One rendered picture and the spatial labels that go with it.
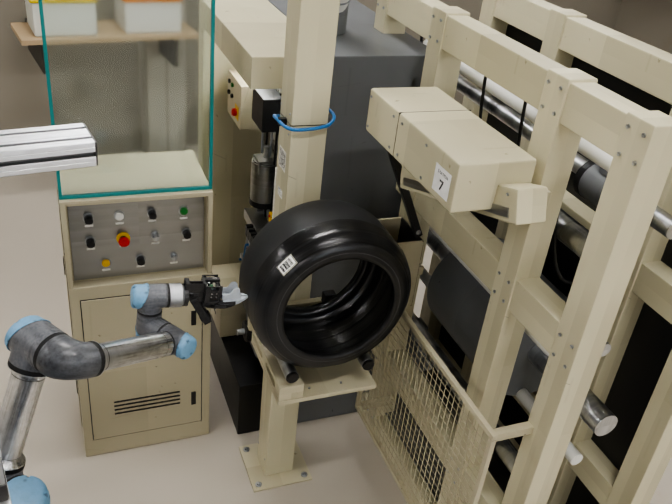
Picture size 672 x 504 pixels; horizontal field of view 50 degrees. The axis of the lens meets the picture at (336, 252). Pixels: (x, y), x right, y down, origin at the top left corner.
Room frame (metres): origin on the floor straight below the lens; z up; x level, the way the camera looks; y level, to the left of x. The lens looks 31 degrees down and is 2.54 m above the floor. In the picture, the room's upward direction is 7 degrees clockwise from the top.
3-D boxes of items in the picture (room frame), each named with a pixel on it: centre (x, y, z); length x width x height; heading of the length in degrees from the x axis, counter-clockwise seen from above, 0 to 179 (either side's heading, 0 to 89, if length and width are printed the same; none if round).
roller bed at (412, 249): (2.46, -0.22, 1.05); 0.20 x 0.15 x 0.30; 24
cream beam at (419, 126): (2.11, -0.28, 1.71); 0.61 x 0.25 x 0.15; 24
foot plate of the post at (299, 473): (2.33, 0.16, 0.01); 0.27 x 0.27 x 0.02; 24
